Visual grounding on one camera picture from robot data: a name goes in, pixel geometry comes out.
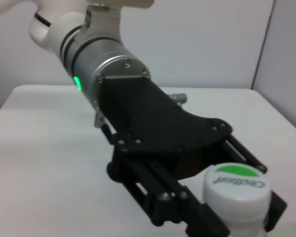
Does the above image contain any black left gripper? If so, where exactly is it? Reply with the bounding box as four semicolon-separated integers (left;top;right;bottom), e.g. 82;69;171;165
97;75;234;181

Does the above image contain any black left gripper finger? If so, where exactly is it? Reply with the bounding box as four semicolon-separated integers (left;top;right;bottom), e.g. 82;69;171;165
222;134;288;234
107;148;232;237

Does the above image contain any clear water bottle green label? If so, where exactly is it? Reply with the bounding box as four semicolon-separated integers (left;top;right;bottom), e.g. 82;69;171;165
202;162;272;237

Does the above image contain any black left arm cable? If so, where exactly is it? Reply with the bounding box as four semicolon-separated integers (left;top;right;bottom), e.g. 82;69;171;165
93;112;115;145

